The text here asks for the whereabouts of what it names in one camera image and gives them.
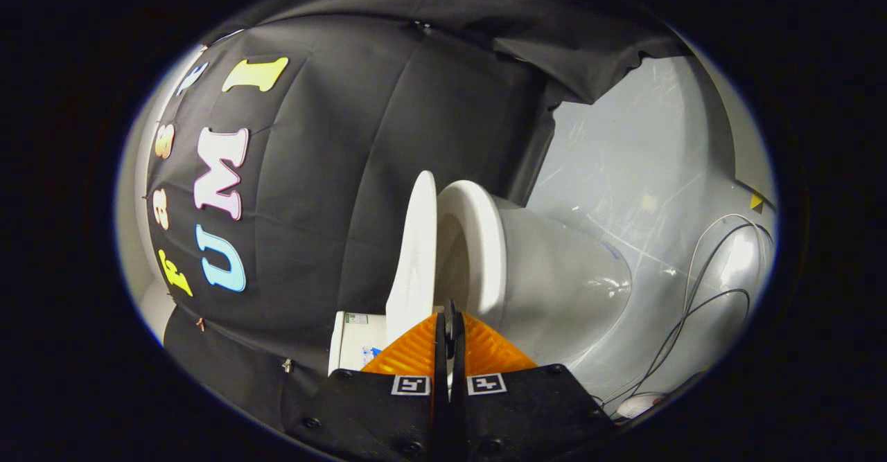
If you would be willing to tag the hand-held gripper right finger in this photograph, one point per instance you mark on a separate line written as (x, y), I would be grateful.
(513, 413)

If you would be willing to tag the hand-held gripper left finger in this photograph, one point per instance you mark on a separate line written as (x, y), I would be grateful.
(388, 413)

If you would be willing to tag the white toilet lid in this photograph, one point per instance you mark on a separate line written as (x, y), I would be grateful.
(416, 261)

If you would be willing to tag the white ceramic toilet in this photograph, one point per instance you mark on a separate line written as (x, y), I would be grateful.
(554, 289)

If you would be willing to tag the white round object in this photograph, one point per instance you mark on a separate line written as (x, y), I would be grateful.
(637, 405)

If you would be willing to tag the black backdrop cloth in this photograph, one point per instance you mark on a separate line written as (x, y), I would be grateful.
(346, 171)

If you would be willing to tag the yellow tape piece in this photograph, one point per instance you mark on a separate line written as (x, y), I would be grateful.
(757, 201)

